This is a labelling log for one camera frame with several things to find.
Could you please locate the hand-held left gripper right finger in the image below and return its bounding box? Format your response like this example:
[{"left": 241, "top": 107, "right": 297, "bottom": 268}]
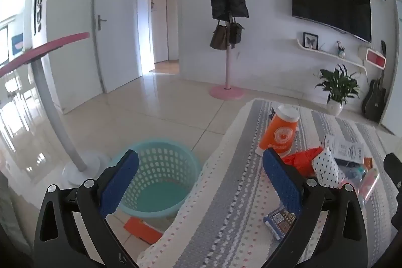
[{"left": 262, "top": 149, "right": 368, "bottom": 268}]

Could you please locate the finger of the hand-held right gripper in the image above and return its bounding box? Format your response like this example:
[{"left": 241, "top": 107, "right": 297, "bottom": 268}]
[{"left": 384, "top": 153, "right": 402, "bottom": 193}]

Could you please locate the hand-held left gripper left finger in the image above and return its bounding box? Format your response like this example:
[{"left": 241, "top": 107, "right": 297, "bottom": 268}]
[{"left": 34, "top": 149, "right": 140, "bottom": 268}]

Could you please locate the orange snack packet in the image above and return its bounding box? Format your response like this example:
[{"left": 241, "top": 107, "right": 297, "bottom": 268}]
[{"left": 281, "top": 146, "right": 324, "bottom": 176}]

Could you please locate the teal plastic laundry basket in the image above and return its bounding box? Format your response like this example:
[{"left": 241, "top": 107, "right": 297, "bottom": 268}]
[{"left": 105, "top": 139, "right": 203, "bottom": 220}]

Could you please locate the pink clear packet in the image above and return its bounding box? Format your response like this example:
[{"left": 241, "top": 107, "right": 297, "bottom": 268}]
[{"left": 342, "top": 168, "right": 380, "bottom": 209}]

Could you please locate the teal wrapper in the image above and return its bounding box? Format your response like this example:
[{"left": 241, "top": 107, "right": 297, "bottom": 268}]
[{"left": 337, "top": 158, "right": 373, "bottom": 181}]

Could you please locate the orange paper cup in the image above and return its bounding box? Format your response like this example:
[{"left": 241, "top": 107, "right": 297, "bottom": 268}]
[{"left": 255, "top": 105, "right": 299, "bottom": 157}]

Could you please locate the white polka dot packet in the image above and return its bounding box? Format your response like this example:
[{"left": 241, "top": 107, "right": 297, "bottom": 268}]
[{"left": 312, "top": 147, "right": 346, "bottom": 188}]

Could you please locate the flat orange box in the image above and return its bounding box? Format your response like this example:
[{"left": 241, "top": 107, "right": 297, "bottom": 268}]
[{"left": 123, "top": 218, "right": 164, "bottom": 244}]

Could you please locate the white printed box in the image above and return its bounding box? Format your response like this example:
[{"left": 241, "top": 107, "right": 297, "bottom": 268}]
[{"left": 323, "top": 134, "right": 365, "bottom": 160}]

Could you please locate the grey white striped blanket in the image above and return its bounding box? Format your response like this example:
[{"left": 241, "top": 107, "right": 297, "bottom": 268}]
[{"left": 138, "top": 98, "right": 396, "bottom": 268}]

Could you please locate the black guitar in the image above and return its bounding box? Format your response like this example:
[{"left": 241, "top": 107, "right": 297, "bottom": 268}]
[{"left": 361, "top": 41, "right": 387, "bottom": 122}]

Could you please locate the potted green plant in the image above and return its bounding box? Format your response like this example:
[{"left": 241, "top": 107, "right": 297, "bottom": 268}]
[{"left": 315, "top": 64, "right": 361, "bottom": 116}]

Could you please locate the plain white door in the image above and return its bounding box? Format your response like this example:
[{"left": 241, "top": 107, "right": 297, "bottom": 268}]
[{"left": 380, "top": 0, "right": 402, "bottom": 133}]

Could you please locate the pink coat rack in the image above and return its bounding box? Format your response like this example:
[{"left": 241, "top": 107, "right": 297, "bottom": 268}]
[{"left": 209, "top": 0, "right": 247, "bottom": 99}]

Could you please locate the framed butterfly picture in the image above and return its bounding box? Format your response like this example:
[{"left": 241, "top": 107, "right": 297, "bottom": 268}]
[{"left": 302, "top": 32, "right": 319, "bottom": 50}]

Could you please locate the pink round table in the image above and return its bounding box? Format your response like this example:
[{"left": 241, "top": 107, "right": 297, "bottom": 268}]
[{"left": 0, "top": 32, "right": 112, "bottom": 187}]

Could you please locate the dark handbag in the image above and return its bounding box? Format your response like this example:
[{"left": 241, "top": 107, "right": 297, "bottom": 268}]
[{"left": 229, "top": 21, "right": 245, "bottom": 45}]

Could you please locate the brown handbag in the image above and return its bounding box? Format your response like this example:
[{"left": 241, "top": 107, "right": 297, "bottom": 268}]
[{"left": 210, "top": 20, "right": 231, "bottom": 50}]

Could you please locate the red white wall box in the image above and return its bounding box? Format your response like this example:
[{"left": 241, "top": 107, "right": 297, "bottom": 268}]
[{"left": 358, "top": 46, "right": 387, "bottom": 69}]

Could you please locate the curved white wall shelf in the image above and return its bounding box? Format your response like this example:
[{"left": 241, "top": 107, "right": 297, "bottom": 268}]
[{"left": 297, "top": 38, "right": 368, "bottom": 74}]

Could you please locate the white door with handle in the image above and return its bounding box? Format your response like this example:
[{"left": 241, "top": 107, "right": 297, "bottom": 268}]
[{"left": 92, "top": 0, "right": 143, "bottom": 94}]

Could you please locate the wall television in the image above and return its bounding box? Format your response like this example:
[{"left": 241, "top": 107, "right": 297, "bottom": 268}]
[{"left": 289, "top": 0, "right": 372, "bottom": 43}]

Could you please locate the black wall decoration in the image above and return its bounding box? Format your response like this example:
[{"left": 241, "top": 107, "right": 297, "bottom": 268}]
[{"left": 33, "top": 0, "right": 44, "bottom": 34}]

